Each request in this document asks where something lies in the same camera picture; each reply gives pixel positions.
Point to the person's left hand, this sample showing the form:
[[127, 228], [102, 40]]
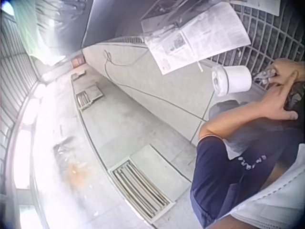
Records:
[[274, 102]]

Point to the person's right hand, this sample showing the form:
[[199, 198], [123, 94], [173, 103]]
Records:
[[289, 66]]

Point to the person's right fingers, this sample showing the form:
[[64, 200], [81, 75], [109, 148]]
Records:
[[278, 75]]

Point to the metal pliers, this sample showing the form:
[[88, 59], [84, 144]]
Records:
[[265, 74]]

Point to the dark patterned cloth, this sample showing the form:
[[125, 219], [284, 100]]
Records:
[[296, 95]]

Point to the metal window grille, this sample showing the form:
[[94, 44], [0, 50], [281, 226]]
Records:
[[269, 35]]

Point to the person's legs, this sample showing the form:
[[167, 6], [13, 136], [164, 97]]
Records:
[[224, 109]]

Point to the strip of tape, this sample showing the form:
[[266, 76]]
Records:
[[200, 66]]

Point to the open newspaper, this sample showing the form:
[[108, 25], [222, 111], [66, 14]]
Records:
[[202, 40]]

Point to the large slatted floor vent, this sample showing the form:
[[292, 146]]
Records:
[[140, 188]]

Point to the small slatted floor vent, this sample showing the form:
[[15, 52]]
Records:
[[87, 97]]

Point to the black plastic bag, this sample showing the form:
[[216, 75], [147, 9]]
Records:
[[64, 150]]

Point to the green tarpaulin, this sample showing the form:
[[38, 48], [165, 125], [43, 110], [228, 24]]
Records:
[[26, 31]]

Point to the metal railing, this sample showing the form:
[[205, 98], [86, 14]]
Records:
[[14, 64]]

